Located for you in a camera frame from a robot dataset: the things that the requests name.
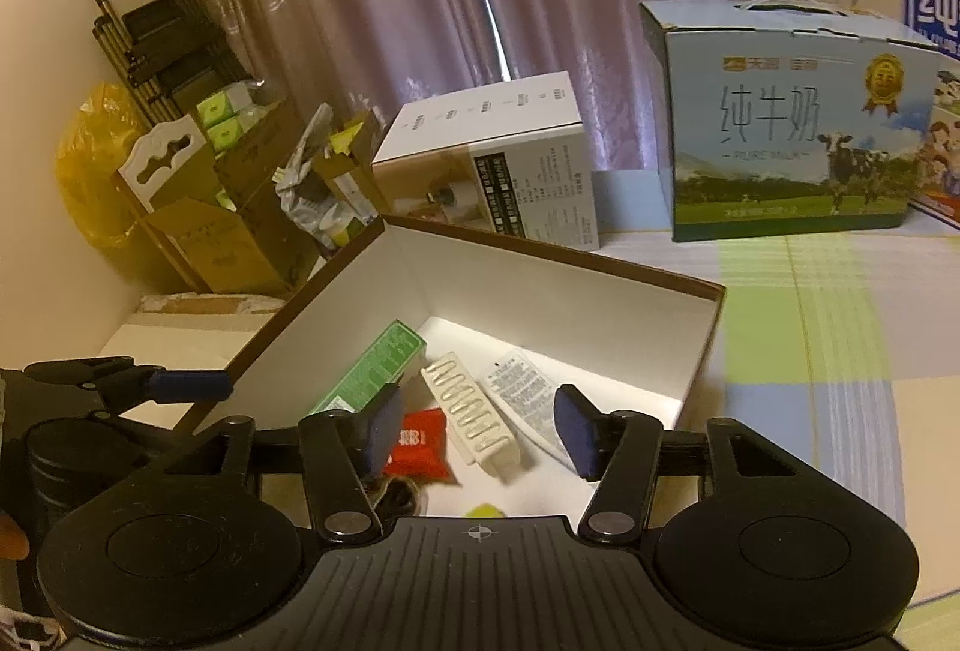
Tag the dark clear plastic packet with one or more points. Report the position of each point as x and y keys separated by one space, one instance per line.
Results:
x=397 y=495

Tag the cardboard box of green packets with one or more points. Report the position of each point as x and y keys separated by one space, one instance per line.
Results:
x=247 y=171

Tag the yellow plastic bag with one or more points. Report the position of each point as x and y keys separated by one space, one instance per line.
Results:
x=97 y=171

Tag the green and white box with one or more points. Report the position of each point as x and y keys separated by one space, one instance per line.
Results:
x=375 y=366

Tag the brown storage box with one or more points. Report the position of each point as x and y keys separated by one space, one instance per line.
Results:
x=525 y=291

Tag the person's left hand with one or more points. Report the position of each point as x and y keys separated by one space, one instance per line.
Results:
x=13 y=537

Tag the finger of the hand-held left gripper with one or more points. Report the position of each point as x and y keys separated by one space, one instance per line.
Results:
x=75 y=371
x=191 y=386

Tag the red packet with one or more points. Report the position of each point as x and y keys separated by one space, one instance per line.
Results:
x=420 y=445

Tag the white printed sachet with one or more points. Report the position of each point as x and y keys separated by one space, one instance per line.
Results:
x=525 y=396

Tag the flat cardboard carton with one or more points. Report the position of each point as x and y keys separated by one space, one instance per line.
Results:
x=172 y=321

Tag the white appliance box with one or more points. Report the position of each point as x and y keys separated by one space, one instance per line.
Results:
x=510 y=171

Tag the checked tablecloth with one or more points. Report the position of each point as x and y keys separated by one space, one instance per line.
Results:
x=825 y=358

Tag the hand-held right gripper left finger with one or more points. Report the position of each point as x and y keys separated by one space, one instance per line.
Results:
x=386 y=430

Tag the light blue milk carton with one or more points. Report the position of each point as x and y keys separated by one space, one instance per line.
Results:
x=787 y=133

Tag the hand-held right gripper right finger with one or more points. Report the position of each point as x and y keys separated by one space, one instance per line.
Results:
x=574 y=430

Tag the yellow pouch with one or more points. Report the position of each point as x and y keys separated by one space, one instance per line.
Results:
x=486 y=510

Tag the dark blue milk carton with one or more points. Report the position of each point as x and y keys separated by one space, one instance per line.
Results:
x=934 y=21

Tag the crumpled foil bag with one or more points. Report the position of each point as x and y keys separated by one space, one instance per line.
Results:
x=307 y=193

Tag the black folding stool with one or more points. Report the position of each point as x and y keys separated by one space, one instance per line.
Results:
x=165 y=43

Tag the white pill organizer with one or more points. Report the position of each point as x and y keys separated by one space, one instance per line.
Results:
x=469 y=415

